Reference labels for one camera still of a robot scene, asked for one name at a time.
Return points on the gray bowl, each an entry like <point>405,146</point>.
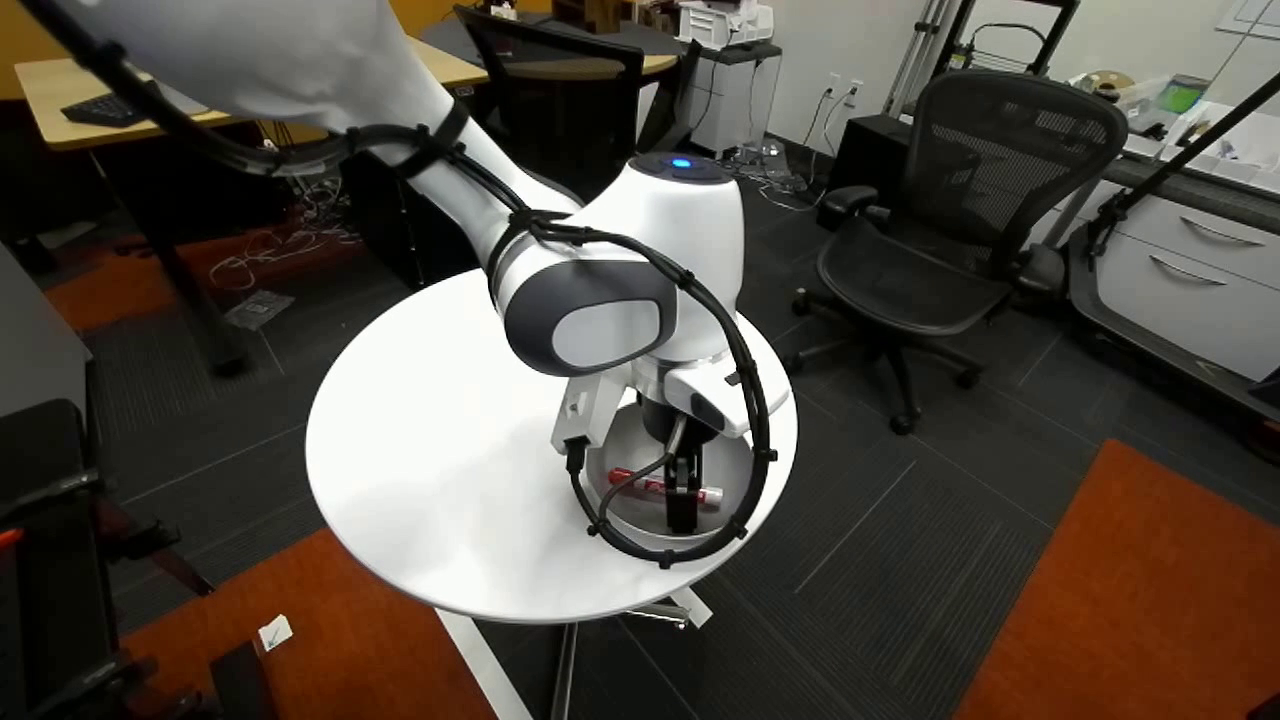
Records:
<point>728,484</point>

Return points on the white drawer cabinet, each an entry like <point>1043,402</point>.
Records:
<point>1201,286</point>

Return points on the red and white marker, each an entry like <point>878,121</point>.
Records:
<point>635,483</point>

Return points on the black computer tower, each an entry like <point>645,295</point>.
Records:
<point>874,152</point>

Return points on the tan wooden desk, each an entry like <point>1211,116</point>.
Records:
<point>53,102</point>

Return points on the white table base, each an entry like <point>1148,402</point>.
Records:
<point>487,663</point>

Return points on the small white paper piece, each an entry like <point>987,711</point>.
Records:
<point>273,635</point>

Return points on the black armchair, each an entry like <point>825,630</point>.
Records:
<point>575,121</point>

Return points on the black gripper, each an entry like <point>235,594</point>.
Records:
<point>673,424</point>

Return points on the black diagonal pole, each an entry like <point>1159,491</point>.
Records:
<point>1186,152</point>

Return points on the white box stack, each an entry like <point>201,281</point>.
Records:
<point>726,27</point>

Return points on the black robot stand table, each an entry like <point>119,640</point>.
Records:
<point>44,534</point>

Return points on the black mesh office chair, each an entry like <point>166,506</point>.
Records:
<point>923,281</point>

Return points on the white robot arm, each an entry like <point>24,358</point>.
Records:
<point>332,52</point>

